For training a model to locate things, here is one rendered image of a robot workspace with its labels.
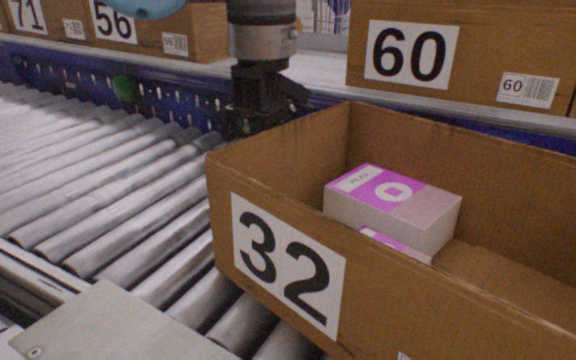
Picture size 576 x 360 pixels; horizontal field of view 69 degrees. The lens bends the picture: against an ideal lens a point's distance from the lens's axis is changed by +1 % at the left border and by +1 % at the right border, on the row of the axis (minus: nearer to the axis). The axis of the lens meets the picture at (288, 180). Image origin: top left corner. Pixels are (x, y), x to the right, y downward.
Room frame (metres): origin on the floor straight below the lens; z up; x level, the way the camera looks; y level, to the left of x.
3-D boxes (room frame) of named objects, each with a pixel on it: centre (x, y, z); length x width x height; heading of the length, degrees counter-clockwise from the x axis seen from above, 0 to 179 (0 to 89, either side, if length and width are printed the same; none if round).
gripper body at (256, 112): (0.56, 0.04, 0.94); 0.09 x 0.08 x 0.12; 150
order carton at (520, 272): (0.41, -0.14, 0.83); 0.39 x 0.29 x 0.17; 46
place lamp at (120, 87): (1.08, 0.44, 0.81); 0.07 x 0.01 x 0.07; 60
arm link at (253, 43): (0.57, 0.03, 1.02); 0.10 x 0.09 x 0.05; 60
